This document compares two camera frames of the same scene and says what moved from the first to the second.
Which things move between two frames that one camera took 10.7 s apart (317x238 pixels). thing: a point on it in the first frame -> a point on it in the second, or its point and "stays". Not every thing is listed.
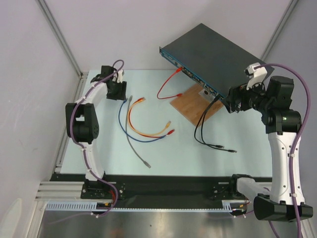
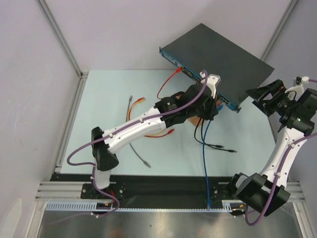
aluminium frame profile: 64,191 stays
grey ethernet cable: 145,163 stays
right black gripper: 233,98 -> 268,98
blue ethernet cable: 127,133 -> 205,159
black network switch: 210,59 stays
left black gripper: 121,95 -> 212,109
